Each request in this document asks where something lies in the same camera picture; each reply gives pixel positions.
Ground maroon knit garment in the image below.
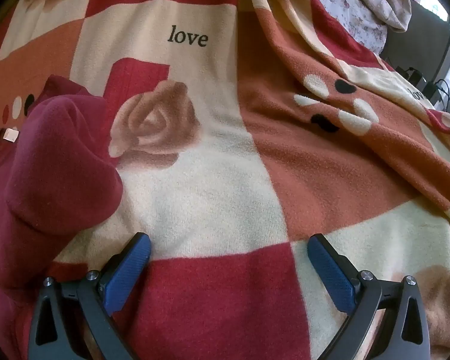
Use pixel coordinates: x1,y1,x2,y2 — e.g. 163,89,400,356
0,75,125,360

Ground black power adapter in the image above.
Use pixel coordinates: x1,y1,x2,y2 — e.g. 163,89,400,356
395,65,429,85
423,80,442,103

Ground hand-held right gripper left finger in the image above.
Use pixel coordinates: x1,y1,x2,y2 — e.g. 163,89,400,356
28,232,152,360

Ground rose printed checkered blanket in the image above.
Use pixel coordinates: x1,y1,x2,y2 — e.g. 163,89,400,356
0,0,450,360

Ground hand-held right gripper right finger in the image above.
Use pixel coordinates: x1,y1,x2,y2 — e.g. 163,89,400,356
307,233,432,360

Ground floral bed sheet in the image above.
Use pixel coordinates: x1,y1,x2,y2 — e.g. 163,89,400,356
298,0,390,60

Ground black cable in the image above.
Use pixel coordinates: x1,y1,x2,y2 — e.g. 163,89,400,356
434,78,450,115

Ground grey cabinet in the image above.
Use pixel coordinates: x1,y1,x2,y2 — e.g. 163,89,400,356
382,0,450,83

